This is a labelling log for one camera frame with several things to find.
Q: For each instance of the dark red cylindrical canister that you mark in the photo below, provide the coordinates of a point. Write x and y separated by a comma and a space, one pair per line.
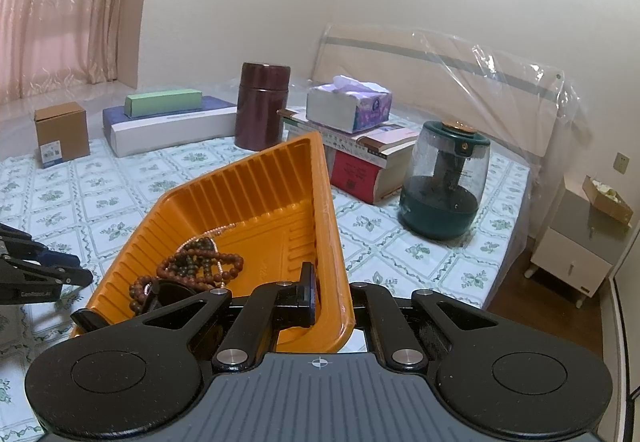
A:
262, 107

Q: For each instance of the brown cardboard box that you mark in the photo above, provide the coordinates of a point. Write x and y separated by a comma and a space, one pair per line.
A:
62, 132

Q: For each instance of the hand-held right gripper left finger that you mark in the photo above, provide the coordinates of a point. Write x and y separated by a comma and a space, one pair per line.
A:
309, 294

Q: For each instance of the black oblong case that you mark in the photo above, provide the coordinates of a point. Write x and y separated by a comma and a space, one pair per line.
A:
87, 320

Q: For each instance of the floral printed tablecloth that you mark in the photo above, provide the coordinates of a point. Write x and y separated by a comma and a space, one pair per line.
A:
425, 262

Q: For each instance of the small open cardboard box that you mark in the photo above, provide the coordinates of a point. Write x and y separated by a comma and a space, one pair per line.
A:
607, 199

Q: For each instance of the flat blue box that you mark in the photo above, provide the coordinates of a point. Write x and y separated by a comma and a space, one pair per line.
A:
220, 103

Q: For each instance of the white nightstand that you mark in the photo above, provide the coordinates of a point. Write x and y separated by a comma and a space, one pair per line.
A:
575, 247

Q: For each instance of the long white box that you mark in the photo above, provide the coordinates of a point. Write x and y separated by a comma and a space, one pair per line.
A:
170, 134

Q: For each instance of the long green box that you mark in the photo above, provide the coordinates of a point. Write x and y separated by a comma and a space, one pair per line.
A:
162, 103

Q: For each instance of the orange plastic tray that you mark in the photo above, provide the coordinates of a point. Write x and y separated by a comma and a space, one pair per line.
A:
250, 192

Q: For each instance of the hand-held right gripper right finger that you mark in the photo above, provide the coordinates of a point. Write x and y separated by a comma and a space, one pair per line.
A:
367, 302

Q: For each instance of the wall socket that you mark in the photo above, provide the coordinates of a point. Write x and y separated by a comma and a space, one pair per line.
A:
621, 163

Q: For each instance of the plastic wrapped headboard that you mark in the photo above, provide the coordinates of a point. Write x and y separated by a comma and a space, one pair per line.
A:
400, 57

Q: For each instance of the tissue box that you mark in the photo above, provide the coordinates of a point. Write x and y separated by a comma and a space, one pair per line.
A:
345, 107

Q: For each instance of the white cover book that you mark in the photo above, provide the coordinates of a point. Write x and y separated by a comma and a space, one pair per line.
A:
300, 122

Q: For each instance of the pink cover book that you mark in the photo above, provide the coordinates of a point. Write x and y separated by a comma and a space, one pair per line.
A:
392, 137

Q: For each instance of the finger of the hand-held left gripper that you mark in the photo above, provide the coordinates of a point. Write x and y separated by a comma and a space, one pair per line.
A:
70, 277
60, 258

